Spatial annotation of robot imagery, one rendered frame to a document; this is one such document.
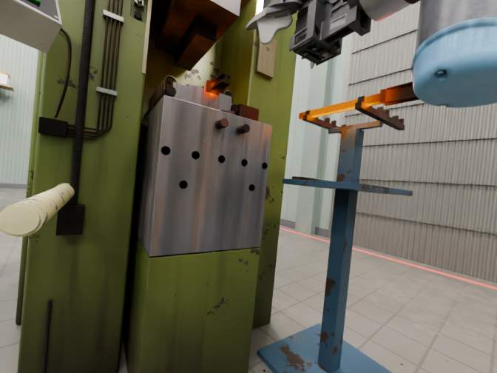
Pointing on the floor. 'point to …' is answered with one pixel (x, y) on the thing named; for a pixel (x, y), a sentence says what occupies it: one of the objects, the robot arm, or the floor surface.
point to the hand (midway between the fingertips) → (276, 41)
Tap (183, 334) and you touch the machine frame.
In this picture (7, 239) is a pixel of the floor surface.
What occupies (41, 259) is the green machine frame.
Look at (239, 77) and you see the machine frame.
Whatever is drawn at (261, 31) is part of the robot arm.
